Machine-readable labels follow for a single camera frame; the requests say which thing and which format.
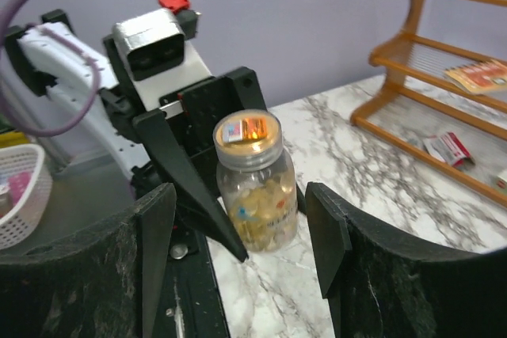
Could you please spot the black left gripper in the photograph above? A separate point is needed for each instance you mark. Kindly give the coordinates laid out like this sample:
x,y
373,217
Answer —
x,y
204,103

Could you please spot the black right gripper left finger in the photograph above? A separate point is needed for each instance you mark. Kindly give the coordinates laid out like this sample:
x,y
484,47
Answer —
x,y
102,281

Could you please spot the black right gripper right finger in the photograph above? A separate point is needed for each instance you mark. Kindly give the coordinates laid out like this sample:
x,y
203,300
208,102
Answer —
x,y
381,281

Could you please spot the clear pill bottle gold lid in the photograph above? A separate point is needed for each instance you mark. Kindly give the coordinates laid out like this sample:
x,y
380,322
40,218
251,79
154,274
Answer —
x,y
256,179

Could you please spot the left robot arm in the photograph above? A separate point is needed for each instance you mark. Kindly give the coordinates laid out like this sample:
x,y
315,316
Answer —
x,y
54,63

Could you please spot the white perforated plastic basket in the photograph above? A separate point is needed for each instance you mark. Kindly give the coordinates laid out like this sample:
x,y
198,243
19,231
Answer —
x,y
26,185

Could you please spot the red white staples box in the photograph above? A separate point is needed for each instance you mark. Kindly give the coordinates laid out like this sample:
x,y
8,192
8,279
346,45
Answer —
x,y
448,149

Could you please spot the wooden three-tier shelf rack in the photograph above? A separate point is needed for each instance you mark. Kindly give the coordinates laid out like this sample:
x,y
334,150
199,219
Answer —
x,y
408,55

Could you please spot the orange spiral notebook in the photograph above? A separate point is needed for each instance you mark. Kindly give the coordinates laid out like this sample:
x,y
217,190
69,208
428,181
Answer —
x,y
479,78

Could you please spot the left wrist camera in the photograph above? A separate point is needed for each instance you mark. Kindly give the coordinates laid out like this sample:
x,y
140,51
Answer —
x,y
155,51

